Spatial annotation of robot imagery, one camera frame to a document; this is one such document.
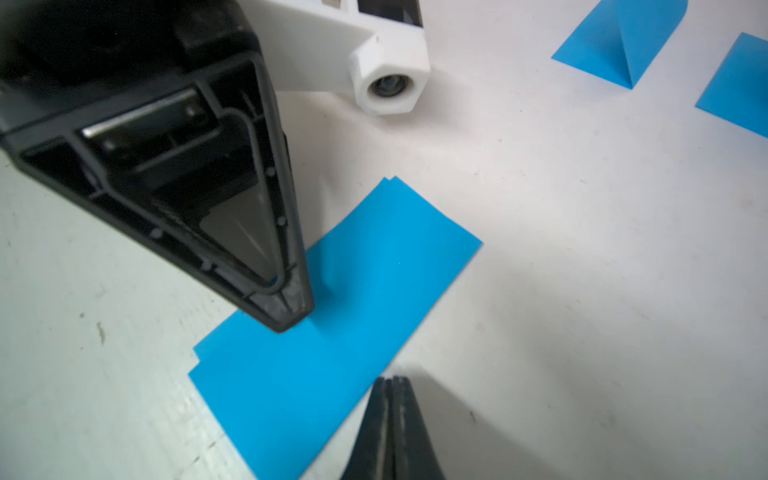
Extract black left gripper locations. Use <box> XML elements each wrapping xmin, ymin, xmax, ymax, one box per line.
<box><xmin>1</xmin><ymin>1</ymin><xmax>315</xmax><ymax>333</ymax></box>

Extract blue paper sheet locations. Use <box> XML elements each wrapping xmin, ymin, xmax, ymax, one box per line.
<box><xmin>552</xmin><ymin>0</ymin><xmax>688</xmax><ymax>89</ymax></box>
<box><xmin>696</xmin><ymin>33</ymin><xmax>767</xmax><ymax>137</ymax></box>
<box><xmin>189</xmin><ymin>177</ymin><xmax>481</xmax><ymax>479</ymax></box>

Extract blue paper sheet front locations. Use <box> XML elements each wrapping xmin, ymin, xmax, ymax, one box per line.
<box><xmin>189</xmin><ymin>177</ymin><xmax>481</xmax><ymax>479</ymax></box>

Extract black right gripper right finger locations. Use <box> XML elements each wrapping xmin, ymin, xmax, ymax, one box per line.
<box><xmin>391</xmin><ymin>376</ymin><xmax>445</xmax><ymax>480</ymax></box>

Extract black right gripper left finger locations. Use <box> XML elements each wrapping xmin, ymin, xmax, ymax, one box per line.
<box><xmin>341</xmin><ymin>377</ymin><xmax>394</xmax><ymax>480</ymax></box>

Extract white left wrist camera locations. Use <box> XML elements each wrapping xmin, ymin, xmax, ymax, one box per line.
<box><xmin>240</xmin><ymin>1</ymin><xmax>431</xmax><ymax>115</ymax></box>

